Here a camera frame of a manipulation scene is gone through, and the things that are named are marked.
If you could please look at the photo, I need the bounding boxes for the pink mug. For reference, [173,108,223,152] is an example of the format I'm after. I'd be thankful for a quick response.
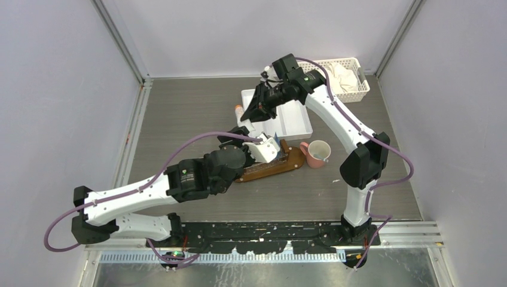
[300,140,331,169]

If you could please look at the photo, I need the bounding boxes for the white towels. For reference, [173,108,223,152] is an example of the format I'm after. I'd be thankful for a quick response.
[325,63,359,94]

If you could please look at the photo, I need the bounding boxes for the oval wooden tray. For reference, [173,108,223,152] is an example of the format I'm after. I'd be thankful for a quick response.
[235,146,306,183]

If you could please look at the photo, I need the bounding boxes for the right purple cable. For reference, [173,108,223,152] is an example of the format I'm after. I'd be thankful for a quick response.
[293,57,415,270]

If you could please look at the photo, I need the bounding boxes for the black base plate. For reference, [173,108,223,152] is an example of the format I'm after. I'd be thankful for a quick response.
[152,221,380,255]

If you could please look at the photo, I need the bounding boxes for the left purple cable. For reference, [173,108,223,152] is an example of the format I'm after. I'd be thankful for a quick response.
[43,131,264,270]

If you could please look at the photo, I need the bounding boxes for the clear glass holder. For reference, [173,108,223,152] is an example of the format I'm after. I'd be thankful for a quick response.
[246,152,288,172]

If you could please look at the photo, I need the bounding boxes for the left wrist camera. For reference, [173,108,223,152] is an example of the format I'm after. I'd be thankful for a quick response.
[243,133,281,163]

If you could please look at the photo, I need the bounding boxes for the blue toothpaste tube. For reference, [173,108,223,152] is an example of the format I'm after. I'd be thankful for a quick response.
[274,133,281,148]

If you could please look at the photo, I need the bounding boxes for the white basket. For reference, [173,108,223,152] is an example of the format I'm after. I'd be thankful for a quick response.
[316,57,370,103]

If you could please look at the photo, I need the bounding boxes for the orange cap toothpaste tube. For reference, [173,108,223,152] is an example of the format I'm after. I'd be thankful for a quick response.
[234,105,255,132]

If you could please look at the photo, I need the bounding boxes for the purple cable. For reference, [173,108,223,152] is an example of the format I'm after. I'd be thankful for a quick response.
[43,131,264,270]
[293,57,415,270]

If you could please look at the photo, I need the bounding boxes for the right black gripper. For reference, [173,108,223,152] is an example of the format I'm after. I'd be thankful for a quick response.
[240,81,291,125]

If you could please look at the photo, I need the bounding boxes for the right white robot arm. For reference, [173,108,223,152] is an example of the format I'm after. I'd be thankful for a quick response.
[237,54,392,246]

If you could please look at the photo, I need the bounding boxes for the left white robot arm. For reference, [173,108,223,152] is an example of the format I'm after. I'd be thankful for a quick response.
[71,127,272,248]

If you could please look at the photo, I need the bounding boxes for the brown wooden block back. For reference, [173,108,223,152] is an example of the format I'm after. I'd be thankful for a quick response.
[280,139,290,157]

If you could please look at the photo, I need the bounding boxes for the white plastic tray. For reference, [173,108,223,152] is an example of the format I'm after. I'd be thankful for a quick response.
[241,89,313,141]

